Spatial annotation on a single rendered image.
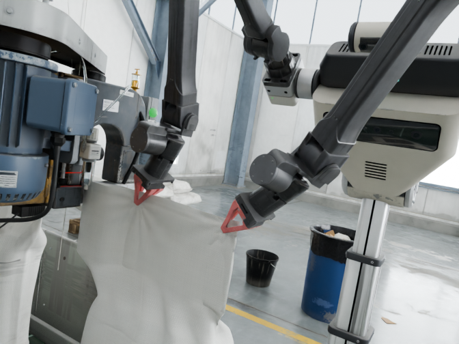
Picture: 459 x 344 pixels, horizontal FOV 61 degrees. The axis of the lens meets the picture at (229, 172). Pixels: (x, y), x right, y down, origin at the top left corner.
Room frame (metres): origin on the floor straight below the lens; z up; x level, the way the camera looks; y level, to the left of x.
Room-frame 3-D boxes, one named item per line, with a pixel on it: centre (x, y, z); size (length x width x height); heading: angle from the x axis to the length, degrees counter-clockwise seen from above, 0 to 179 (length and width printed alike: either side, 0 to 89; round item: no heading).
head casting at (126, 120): (1.14, 0.46, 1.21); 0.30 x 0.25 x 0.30; 61
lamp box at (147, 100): (1.21, 0.29, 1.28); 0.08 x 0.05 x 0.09; 61
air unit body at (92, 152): (0.97, 0.35, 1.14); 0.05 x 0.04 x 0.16; 151
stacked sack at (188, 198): (4.44, 0.60, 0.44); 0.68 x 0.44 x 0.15; 151
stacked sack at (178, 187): (4.56, 0.77, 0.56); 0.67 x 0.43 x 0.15; 61
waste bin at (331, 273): (2.95, -0.92, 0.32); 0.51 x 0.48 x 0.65; 151
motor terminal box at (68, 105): (0.68, 0.30, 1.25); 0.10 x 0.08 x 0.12; 176
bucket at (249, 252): (3.35, -0.40, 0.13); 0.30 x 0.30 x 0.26
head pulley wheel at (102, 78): (1.08, 0.42, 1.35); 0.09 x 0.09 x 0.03
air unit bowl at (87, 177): (0.96, 0.35, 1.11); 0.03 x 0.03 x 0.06
